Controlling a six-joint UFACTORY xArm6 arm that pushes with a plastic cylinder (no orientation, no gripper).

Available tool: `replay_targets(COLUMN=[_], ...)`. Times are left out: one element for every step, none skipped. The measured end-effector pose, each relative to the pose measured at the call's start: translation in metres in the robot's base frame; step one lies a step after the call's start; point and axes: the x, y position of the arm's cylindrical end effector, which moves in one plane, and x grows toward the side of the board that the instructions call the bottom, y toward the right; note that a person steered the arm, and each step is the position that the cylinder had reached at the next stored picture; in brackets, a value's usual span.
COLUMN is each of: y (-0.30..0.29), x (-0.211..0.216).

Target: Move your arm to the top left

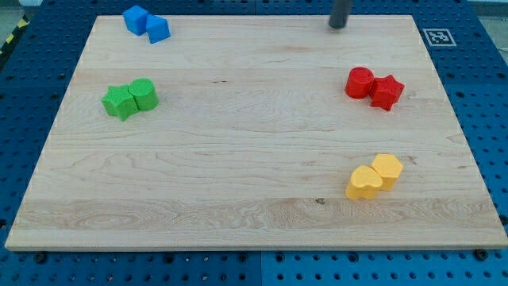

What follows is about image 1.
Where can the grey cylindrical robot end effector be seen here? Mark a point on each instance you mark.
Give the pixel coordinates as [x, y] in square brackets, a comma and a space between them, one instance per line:
[339, 13]

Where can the black bolt left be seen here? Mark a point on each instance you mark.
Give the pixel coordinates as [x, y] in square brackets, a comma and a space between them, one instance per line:
[40, 257]

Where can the red star block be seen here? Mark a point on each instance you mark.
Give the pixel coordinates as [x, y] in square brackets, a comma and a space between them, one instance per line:
[385, 92]

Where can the yellow heart block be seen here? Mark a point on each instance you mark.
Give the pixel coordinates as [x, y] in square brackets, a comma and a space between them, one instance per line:
[364, 183]

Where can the yellow black hazard tape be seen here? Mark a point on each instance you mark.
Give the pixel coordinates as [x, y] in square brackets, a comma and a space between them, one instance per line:
[15, 36]

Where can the red cylinder block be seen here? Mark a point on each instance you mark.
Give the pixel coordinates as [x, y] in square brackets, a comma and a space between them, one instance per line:
[359, 82]

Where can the green cylinder block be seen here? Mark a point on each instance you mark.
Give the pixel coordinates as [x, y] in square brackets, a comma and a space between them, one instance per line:
[144, 93]

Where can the green star block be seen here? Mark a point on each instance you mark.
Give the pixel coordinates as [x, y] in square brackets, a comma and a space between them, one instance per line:
[119, 102]

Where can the blue cube block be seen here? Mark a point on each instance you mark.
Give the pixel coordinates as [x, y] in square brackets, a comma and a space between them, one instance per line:
[135, 19]

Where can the white fiducial marker tag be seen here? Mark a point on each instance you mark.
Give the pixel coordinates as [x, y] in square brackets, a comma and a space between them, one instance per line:
[438, 37]

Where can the black bolt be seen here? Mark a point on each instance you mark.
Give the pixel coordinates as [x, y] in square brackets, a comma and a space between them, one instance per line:
[40, 257]
[481, 254]

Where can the black bolt right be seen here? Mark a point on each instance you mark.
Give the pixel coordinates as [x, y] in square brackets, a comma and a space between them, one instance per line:
[481, 254]

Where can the blue wedge block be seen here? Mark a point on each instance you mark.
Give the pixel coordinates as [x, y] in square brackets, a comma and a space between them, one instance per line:
[157, 28]

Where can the yellow pentagon block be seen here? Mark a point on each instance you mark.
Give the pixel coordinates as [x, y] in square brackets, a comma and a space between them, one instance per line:
[389, 168]

